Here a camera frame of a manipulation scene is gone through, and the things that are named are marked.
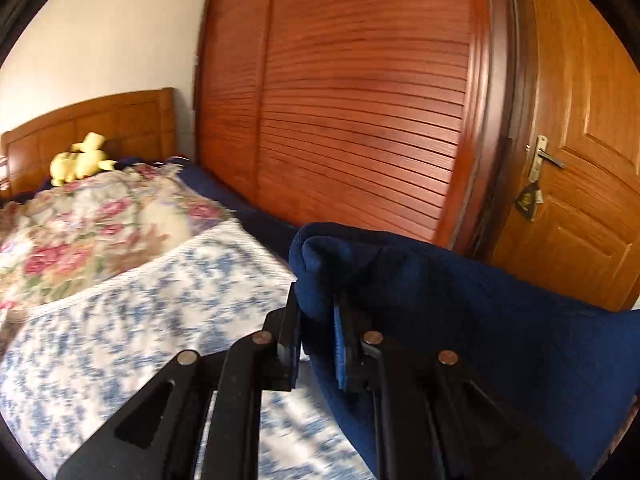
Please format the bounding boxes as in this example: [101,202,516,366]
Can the wooden slatted wardrobe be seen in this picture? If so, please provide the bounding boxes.
[194,0,531,261]

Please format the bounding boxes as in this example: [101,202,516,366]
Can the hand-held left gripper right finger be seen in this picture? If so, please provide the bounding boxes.
[332,300,583,480]

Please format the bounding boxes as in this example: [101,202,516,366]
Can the blue floral bed sheet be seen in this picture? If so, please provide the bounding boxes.
[0,220,376,480]

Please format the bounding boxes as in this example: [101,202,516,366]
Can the pink floral quilt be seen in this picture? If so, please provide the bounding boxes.
[0,162,238,306]

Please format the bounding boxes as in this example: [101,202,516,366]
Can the dark hanging tag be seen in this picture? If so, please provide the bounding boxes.
[515,182,546,222]

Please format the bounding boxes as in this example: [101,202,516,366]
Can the wooden bed headboard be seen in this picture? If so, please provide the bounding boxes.
[0,87,178,201]

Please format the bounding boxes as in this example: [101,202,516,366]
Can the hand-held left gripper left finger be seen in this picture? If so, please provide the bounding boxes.
[57,282,301,480]

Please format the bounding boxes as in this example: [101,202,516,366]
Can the wooden door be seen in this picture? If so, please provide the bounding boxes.
[487,0,640,311]

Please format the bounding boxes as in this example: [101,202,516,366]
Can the blue suit jacket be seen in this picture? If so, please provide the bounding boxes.
[289,222,640,480]

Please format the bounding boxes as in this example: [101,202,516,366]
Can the brass door handle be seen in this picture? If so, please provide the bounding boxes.
[525,135,566,183]

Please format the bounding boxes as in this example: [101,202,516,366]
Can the yellow plush toy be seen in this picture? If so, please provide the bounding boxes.
[49,132,118,186]

